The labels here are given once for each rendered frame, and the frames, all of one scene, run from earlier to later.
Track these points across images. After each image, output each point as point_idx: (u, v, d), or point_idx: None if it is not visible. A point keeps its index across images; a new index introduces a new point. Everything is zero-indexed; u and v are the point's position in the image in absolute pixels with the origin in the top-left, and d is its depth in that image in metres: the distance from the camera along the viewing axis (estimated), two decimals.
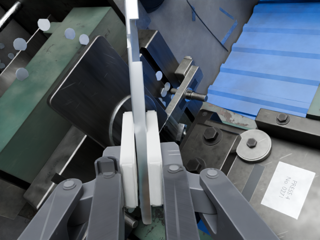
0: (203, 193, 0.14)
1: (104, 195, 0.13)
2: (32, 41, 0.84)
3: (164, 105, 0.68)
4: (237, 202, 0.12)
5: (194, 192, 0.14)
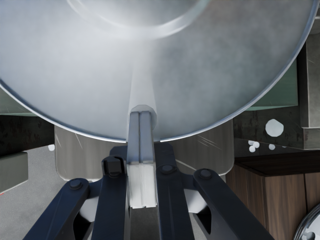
0: (196, 193, 0.14)
1: (110, 195, 0.13)
2: None
3: None
4: (231, 202, 0.12)
5: (187, 192, 0.14)
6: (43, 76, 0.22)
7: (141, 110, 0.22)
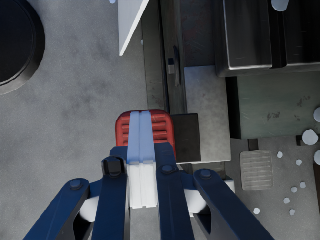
0: (196, 193, 0.14)
1: (110, 195, 0.13)
2: None
3: None
4: (231, 202, 0.12)
5: (187, 192, 0.14)
6: None
7: None
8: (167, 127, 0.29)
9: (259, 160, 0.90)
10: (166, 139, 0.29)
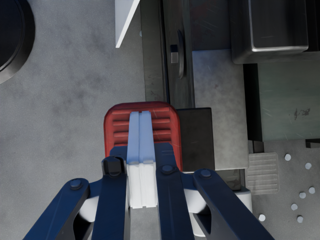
0: (196, 193, 0.14)
1: (110, 195, 0.13)
2: None
3: None
4: (231, 202, 0.12)
5: (187, 192, 0.14)
6: None
7: None
8: (172, 125, 0.22)
9: (265, 163, 0.84)
10: (171, 141, 0.22)
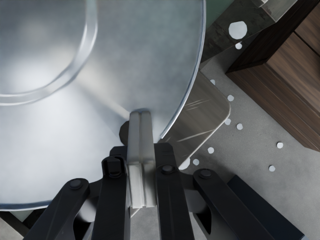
0: (196, 193, 0.14)
1: (110, 195, 0.13)
2: None
3: None
4: (231, 202, 0.12)
5: (187, 192, 0.14)
6: None
7: None
8: None
9: None
10: None
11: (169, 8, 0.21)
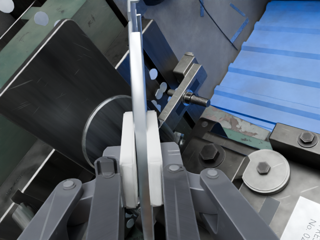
0: (203, 193, 0.14)
1: (104, 195, 0.13)
2: (14, 29, 0.74)
3: (157, 110, 0.57)
4: (238, 202, 0.12)
5: (194, 192, 0.14)
6: None
7: None
8: None
9: None
10: None
11: None
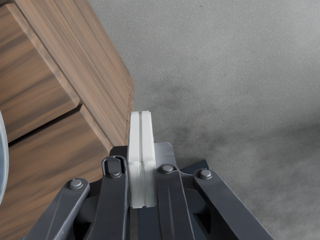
0: (196, 193, 0.14)
1: (110, 195, 0.13)
2: None
3: None
4: (231, 202, 0.12)
5: (187, 192, 0.14)
6: None
7: None
8: None
9: None
10: None
11: None
